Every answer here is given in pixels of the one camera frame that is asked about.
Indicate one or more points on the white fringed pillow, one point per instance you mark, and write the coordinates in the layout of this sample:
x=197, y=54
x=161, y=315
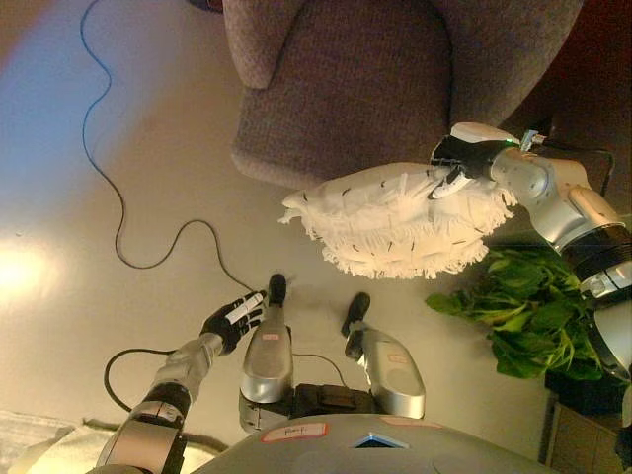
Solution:
x=385, y=222

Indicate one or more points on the silver right robot leg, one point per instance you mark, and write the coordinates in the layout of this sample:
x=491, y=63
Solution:
x=390, y=370

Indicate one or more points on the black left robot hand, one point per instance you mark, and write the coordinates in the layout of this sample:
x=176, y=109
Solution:
x=229, y=323

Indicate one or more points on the wooden plant stand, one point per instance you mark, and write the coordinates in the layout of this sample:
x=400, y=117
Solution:
x=577, y=439

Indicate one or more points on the white fluffy rug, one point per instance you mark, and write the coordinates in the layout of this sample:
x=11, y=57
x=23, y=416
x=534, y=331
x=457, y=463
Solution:
x=44, y=439

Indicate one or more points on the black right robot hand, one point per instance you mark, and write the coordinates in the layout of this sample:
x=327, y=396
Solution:
x=466, y=153

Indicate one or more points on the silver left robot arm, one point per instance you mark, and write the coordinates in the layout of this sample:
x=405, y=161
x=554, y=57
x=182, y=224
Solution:
x=158, y=415

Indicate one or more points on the gray robot torso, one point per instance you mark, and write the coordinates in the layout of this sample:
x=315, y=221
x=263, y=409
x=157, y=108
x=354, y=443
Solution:
x=375, y=451

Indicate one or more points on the green leafy plant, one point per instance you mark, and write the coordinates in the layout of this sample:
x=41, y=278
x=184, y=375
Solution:
x=523, y=311

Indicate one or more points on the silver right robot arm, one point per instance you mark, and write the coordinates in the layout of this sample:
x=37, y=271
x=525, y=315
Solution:
x=577, y=212

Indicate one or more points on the gray fabric armchair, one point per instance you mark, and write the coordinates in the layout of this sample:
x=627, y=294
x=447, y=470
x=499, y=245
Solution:
x=365, y=84

